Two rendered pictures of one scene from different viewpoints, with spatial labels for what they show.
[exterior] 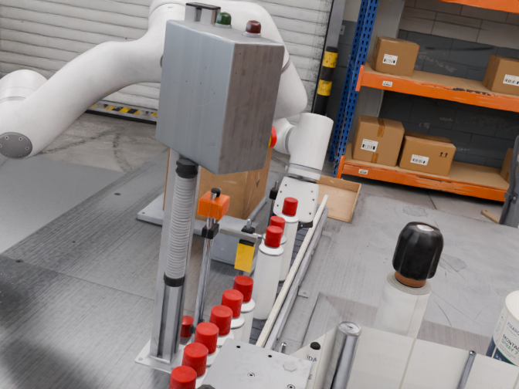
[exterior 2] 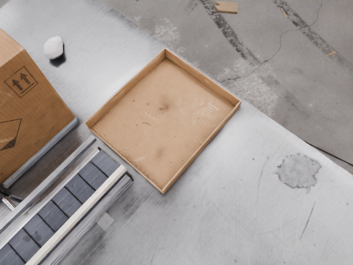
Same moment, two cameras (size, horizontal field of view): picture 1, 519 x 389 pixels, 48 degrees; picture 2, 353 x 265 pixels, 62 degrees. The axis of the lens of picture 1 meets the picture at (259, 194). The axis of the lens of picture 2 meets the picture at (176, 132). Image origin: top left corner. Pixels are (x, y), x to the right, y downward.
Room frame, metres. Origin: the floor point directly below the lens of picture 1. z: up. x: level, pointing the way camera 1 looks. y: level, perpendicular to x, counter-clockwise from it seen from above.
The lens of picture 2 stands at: (1.67, -0.41, 1.52)
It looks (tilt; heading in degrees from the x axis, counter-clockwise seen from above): 67 degrees down; 31
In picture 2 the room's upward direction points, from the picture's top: 2 degrees counter-clockwise
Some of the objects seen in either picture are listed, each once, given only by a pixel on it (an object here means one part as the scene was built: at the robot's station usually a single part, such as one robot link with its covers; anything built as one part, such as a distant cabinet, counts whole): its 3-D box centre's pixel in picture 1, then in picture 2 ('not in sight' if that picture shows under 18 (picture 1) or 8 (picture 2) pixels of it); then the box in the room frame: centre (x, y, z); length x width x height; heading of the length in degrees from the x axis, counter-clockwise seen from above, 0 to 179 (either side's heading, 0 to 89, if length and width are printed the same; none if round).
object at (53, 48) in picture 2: not in sight; (54, 47); (1.98, 0.17, 0.85); 0.08 x 0.07 x 0.04; 1
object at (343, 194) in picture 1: (320, 193); (164, 114); (1.94, -0.21, 0.85); 0.30 x 0.26 x 0.04; 169
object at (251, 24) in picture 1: (253, 28); not in sight; (0.86, 0.05, 1.49); 0.03 x 0.03 x 0.02
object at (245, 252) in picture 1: (244, 255); not in sight; (0.92, 0.01, 1.09); 0.03 x 0.01 x 0.06; 79
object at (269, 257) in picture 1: (266, 272); not in sight; (1.07, -0.04, 0.98); 0.05 x 0.05 x 0.20
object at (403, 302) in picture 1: (405, 296); not in sight; (0.98, -0.31, 1.03); 0.09 x 0.09 x 0.30
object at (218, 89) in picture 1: (217, 94); not in sight; (0.87, 0.09, 1.38); 0.17 x 0.10 x 0.19; 44
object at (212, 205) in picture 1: (220, 278); not in sight; (0.91, 0.04, 1.05); 0.10 x 0.04 x 0.33; 79
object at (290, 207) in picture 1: (283, 238); not in sight; (1.25, -0.07, 0.98); 0.05 x 0.05 x 0.20
